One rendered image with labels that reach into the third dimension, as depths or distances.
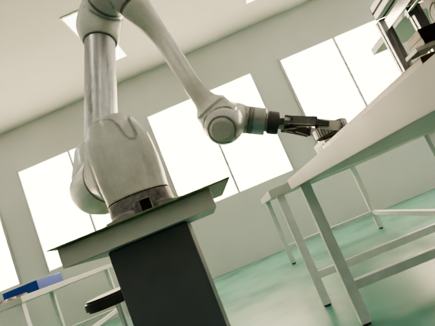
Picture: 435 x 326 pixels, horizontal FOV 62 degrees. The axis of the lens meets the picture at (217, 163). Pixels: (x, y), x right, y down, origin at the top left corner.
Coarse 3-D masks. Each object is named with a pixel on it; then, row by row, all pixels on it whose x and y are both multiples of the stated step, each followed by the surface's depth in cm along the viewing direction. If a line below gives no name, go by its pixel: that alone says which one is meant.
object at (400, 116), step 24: (432, 72) 38; (408, 96) 44; (432, 96) 39; (360, 120) 62; (384, 120) 53; (408, 120) 46; (432, 120) 63; (336, 144) 80; (360, 144) 66; (384, 144) 84; (312, 168) 115; (336, 168) 128
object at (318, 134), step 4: (340, 120) 112; (344, 120) 113; (344, 124) 113; (340, 128) 112; (316, 132) 115; (320, 132) 114; (324, 132) 113; (328, 132) 112; (332, 132) 113; (336, 132) 119; (316, 136) 116; (320, 136) 114; (324, 136) 114; (328, 136) 120; (332, 136) 121; (316, 140) 118; (320, 140) 119
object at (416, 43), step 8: (432, 24) 87; (416, 32) 88; (424, 32) 87; (432, 32) 87; (408, 40) 92; (416, 40) 89; (424, 40) 87; (432, 40) 87; (416, 48) 87; (424, 48) 87; (408, 56) 91; (416, 56) 91
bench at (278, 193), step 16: (400, 144) 217; (432, 144) 219; (272, 192) 220; (288, 192) 275; (272, 208) 392; (288, 208) 221; (368, 208) 387; (288, 224) 220; (432, 224) 214; (304, 240) 385; (400, 240) 214; (288, 256) 385; (304, 256) 217; (352, 256) 218; (368, 256) 214; (320, 272) 215; (320, 288) 214
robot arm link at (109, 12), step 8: (88, 0) 117; (96, 0) 114; (104, 0) 113; (112, 0) 112; (120, 0) 111; (96, 8) 117; (104, 8) 116; (112, 8) 115; (120, 8) 113; (112, 16) 119
